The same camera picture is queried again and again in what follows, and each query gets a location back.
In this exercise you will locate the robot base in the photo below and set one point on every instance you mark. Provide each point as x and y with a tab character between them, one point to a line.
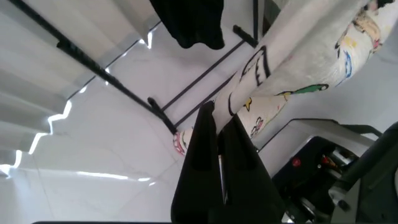
342	174

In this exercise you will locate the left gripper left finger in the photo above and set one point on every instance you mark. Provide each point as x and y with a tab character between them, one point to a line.
199	186

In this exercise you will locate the black shorts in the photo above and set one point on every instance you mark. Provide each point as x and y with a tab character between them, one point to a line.
192	21

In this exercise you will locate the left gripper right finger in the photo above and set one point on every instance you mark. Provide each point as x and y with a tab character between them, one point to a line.
252	193

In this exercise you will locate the cream printed garment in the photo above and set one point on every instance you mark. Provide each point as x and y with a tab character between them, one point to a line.
304	53

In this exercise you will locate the black clothes rack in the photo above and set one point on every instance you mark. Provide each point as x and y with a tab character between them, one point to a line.
93	67

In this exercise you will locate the white curtain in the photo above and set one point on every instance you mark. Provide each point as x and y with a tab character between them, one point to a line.
37	62

